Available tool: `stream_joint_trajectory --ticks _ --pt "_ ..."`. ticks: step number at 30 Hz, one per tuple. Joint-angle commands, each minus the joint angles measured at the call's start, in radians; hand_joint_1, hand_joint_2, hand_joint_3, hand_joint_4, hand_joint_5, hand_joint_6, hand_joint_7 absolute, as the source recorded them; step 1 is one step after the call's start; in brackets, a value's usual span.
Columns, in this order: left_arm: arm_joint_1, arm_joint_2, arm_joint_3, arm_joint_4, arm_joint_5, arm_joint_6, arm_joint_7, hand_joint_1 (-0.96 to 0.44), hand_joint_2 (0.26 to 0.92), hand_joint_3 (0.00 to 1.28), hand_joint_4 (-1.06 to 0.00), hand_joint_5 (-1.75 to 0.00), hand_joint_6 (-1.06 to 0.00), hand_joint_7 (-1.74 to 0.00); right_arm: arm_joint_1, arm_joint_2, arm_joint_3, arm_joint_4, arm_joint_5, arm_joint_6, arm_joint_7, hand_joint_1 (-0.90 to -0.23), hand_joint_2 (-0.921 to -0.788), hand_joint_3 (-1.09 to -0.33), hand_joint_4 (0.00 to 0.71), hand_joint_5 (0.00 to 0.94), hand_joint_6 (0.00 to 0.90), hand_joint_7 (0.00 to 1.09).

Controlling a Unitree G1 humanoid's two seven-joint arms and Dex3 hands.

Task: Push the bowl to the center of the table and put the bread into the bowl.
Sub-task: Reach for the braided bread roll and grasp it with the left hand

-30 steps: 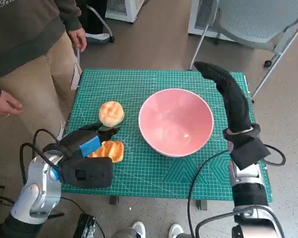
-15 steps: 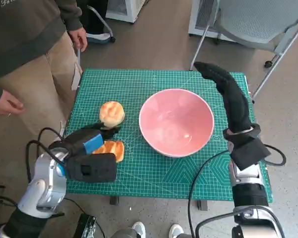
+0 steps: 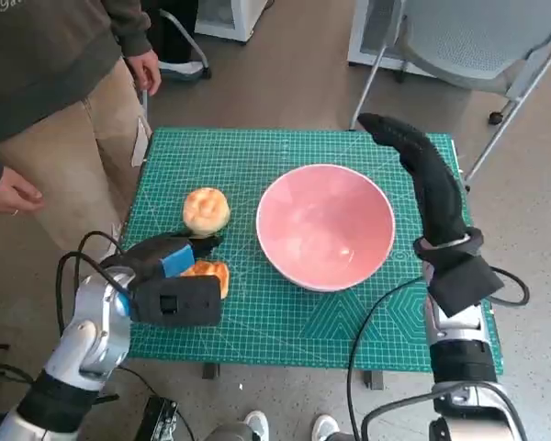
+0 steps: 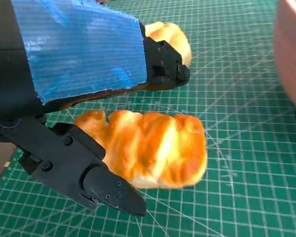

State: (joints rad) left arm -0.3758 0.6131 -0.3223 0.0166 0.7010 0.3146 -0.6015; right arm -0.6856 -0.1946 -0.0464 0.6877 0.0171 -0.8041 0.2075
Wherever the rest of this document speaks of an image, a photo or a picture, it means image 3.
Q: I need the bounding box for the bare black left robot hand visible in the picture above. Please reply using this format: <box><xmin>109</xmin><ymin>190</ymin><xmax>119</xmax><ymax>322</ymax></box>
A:
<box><xmin>99</xmin><ymin>232</ymin><xmax>225</xmax><ymax>281</ymax></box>

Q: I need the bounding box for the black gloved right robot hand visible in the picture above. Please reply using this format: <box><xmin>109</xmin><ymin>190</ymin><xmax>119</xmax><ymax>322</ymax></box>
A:
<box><xmin>356</xmin><ymin>112</ymin><xmax>469</xmax><ymax>249</ymax></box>

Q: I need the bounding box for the rectangular braided toy bread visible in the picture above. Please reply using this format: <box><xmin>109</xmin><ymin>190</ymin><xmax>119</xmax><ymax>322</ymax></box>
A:
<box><xmin>179</xmin><ymin>259</ymin><xmax>231</xmax><ymax>300</ymax></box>

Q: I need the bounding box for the round toy bread bun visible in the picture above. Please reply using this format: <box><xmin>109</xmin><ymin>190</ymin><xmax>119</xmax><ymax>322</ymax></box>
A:
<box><xmin>182</xmin><ymin>187</ymin><xmax>232</xmax><ymax>238</ymax></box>

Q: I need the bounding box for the pink bowl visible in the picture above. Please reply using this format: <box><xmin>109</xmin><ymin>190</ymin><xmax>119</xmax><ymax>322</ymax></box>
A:
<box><xmin>255</xmin><ymin>164</ymin><xmax>396</xmax><ymax>293</ymax></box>

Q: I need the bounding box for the green cutting mat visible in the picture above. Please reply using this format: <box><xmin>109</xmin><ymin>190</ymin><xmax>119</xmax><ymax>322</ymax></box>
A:
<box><xmin>118</xmin><ymin>127</ymin><xmax>505</xmax><ymax>374</ymax></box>

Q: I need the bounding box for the grey mesh chair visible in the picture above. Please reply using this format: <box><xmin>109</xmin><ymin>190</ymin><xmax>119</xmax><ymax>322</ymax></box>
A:
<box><xmin>347</xmin><ymin>0</ymin><xmax>551</xmax><ymax>192</ymax></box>

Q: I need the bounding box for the white cabinet with grille side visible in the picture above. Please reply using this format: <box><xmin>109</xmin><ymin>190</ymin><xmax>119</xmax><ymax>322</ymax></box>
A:
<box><xmin>347</xmin><ymin>0</ymin><xmax>442</xmax><ymax>74</ymax></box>

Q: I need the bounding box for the black device with metal clips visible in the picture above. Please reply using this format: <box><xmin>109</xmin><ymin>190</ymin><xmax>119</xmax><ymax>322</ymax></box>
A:
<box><xmin>140</xmin><ymin>396</ymin><xmax>181</xmax><ymax>441</ymax></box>

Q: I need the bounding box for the white shoe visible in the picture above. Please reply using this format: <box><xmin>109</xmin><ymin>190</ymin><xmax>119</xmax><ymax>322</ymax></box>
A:
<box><xmin>312</xmin><ymin>413</ymin><xmax>342</xmax><ymax>441</ymax></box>
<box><xmin>242</xmin><ymin>408</ymin><xmax>271</xmax><ymax>441</ymax></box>

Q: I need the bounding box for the grey chair with seated person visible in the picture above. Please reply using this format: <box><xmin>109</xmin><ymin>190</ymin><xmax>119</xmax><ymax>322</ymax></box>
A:
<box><xmin>137</xmin><ymin>8</ymin><xmax>212</xmax><ymax>130</ymax></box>

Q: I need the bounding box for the standing person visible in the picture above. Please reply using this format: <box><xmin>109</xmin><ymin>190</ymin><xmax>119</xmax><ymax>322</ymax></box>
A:
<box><xmin>0</xmin><ymin>0</ymin><xmax>163</xmax><ymax>258</ymax></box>

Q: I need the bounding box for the seated person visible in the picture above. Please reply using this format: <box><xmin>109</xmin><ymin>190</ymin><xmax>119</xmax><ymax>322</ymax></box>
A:
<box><xmin>155</xmin><ymin>0</ymin><xmax>206</xmax><ymax>77</ymax></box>

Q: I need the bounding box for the white cabinet with mesh door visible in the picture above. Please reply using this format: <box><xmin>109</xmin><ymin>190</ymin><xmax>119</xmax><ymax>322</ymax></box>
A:
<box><xmin>195</xmin><ymin>0</ymin><xmax>267</xmax><ymax>42</ymax></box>

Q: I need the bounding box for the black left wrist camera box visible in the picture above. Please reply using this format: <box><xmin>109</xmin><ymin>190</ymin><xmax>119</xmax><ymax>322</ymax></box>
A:
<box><xmin>129</xmin><ymin>275</ymin><xmax>222</xmax><ymax>327</ymax></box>

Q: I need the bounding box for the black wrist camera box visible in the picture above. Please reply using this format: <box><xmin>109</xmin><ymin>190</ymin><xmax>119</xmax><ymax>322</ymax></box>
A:
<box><xmin>129</xmin><ymin>275</ymin><xmax>222</xmax><ymax>327</ymax></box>
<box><xmin>429</xmin><ymin>254</ymin><xmax>505</xmax><ymax>318</ymax></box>

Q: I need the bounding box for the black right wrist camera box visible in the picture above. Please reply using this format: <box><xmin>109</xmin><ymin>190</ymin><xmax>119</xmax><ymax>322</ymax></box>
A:
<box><xmin>429</xmin><ymin>254</ymin><xmax>505</xmax><ymax>318</ymax></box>

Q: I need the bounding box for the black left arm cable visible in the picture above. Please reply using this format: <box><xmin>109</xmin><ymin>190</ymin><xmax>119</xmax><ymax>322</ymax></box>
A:
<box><xmin>56</xmin><ymin>231</ymin><xmax>137</xmax><ymax>334</ymax></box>

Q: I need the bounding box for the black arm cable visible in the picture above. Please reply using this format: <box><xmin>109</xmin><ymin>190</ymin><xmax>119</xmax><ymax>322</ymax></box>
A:
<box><xmin>347</xmin><ymin>268</ymin><xmax>532</xmax><ymax>441</ymax></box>
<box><xmin>56</xmin><ymin>231</ymin><xmax>137</xmax><ymax>334</ymax></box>

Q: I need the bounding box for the person's hand with ring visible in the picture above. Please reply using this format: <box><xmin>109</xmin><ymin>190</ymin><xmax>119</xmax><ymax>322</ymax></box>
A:
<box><xmin>0</xmin><ymin>165</ymin><xmax>45</xmax><ymax>215</ymax></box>

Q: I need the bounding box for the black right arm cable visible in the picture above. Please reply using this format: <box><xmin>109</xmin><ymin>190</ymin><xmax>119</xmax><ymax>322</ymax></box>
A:
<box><xmin>347</xmin><ymin>268</ymin><xmax>532</xmax><ymax>441</ymax></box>

